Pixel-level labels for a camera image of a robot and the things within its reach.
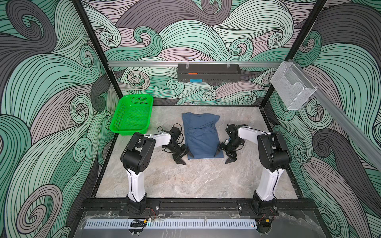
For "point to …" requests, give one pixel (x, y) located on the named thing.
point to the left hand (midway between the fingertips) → (190, 158)
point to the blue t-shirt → (202, 135)
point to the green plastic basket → (132, 114)
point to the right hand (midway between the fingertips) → (221, 159)
